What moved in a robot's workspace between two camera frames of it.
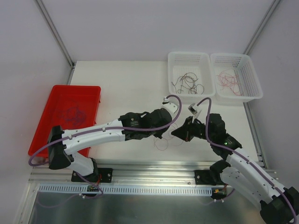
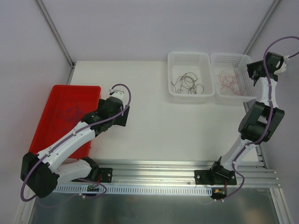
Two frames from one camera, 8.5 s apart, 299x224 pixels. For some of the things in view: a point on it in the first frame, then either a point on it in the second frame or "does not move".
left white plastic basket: (190, 74) does not move
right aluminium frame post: (248, 49) does not move
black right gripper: (191, 130) -> (254, 71)
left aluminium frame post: (58, 37) does not move
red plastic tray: (70, 107) does not move
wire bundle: (161, 144) -> (229, 80)
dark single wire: (188, 80) does not move
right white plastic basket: (235, 79) does not move
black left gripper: (162, 123) -> (124, 115)
